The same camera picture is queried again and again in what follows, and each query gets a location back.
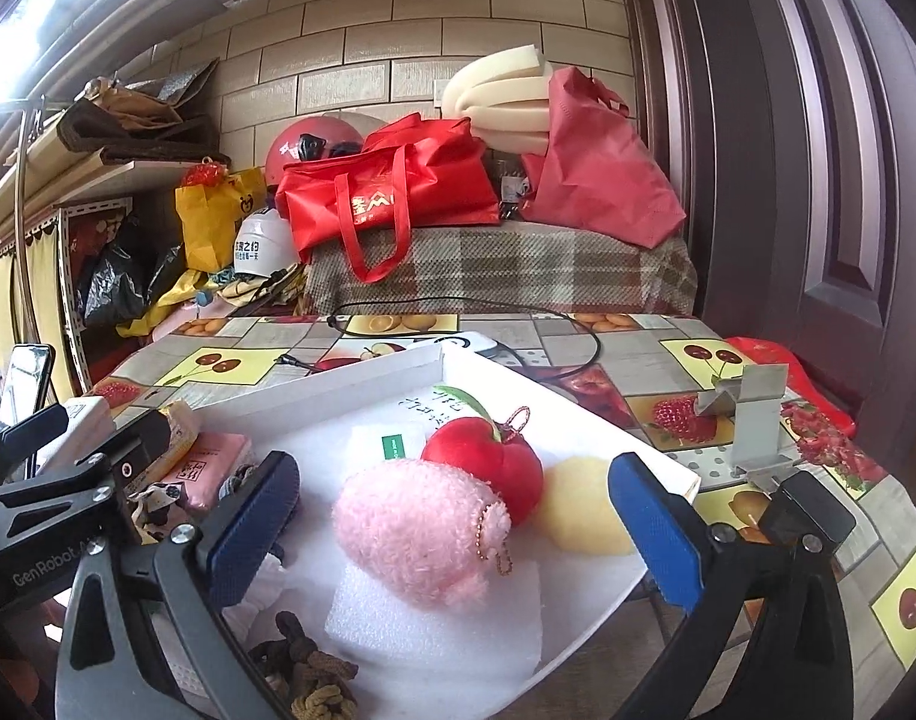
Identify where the leopard print scrunchie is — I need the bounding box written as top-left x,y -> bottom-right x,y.
131,483 -> 188,544

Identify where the white cloth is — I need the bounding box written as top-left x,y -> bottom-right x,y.
222,553 -> 287,644

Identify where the dark blue grey scrunchie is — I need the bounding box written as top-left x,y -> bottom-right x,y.
218,465 -> 256,500

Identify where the beige braided rope knot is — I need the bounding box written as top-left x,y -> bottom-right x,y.
248,611 -> 359,720

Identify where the yellow hexagonal sponge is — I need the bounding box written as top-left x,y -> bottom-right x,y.
533,457 -> 635,556

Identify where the white foam block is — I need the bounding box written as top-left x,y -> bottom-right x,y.
325,561 -> 542,678

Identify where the pink fluffy plush pouch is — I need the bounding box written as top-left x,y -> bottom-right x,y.
332,458 -> 513,610

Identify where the red plush apple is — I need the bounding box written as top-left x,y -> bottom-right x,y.
421,385 -> 544,527

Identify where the person left hand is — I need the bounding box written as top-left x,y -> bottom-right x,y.
0,600 -> 65,712

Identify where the yellow snack pack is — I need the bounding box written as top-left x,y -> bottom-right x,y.
121,400 -> 201,497

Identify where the white small box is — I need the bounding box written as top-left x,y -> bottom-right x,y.
35,395 -> 116,473

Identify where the pink tissue pack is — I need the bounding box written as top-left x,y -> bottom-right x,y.
161,433 -> 251,514

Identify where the black cube charger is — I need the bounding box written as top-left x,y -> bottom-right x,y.
759,472 -> 856,554

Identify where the black plastic bag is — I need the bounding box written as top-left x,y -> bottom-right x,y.
76,227 -> 186,328

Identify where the white helmet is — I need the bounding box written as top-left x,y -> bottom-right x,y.
233,208 -> 298,278

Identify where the yellow shopping bag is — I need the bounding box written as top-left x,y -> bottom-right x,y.
175,160 -> 268,273

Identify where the fruit print tablecloth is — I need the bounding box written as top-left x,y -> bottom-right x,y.
92,309 -> 916,718

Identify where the metal storage shelf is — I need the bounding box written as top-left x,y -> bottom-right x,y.
0,58 -> 235,407

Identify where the red bag on chair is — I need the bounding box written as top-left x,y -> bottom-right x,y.
726,337 -> 856,439

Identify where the white shallow tray box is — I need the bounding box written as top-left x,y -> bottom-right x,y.
157,341 -> 704,720

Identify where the pink red helmet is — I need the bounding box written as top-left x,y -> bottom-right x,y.
264,115 -> 364,185

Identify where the glossy red tote bag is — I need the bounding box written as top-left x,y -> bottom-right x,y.
275,114 -> 500,283

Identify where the plaid covered bench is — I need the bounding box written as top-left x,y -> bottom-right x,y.
303,221 -> 698,316

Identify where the matte red fabric bag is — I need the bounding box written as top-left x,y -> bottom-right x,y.
519,67 -> 686,249

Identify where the cream foam strips bundle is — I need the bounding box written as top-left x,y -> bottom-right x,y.
440,44 -> 552,154

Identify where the smartphone on mount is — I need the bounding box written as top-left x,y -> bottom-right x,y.
0,343 -> 56,427

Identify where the black cable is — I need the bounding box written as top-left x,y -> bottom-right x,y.
277,294 -> 605,380

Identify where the white metal bracket stand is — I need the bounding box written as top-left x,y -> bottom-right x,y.
695,364 -> 794,494

